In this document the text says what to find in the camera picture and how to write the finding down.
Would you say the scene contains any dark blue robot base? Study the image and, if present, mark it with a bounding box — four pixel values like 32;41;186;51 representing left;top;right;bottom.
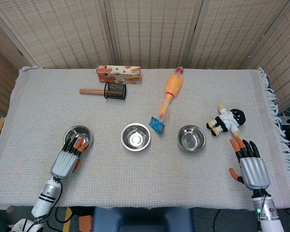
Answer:
91;207;195;232

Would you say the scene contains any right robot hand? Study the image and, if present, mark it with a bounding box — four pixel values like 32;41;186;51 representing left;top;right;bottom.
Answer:
229;138;271;191

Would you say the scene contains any black and white plush doll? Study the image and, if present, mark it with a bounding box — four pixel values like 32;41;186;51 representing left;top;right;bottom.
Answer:
206;103;247;138

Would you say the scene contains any blue snack packet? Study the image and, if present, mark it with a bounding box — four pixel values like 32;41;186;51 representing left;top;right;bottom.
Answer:
148;116;165;134

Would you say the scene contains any wooden rolling stick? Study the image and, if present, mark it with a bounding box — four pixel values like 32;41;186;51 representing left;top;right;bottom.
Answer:
79;88;106;96

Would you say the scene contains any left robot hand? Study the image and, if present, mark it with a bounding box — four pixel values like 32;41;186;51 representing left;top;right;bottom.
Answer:
50;136;89;180

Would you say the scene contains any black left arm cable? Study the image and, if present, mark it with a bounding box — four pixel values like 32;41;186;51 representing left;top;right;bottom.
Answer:
47;181;72;232

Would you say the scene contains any black mesh pen holder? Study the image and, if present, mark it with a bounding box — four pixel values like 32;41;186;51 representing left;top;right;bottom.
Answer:
103;81;127;101

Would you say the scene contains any white woven tablecloth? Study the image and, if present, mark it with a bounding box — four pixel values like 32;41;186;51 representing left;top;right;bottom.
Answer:
0;67;290;210

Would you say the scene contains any small steel bowl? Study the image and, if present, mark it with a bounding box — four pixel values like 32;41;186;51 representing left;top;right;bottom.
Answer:
63;125;93;152
121;123;151;152
176;124;206;153

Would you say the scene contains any yellow rubber chicken toy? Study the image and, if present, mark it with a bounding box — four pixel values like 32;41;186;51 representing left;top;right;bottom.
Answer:
159;67;185;119

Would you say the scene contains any orange wafer snack box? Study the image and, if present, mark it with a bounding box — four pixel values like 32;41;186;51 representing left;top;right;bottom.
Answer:
96;65;142;85

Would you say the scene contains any woven folding screen panel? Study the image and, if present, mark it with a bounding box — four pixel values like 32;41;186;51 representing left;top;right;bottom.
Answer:
0;14;19;114
246;0;290;112
103;0;203;70
0;0;116;70
188;0;290;70

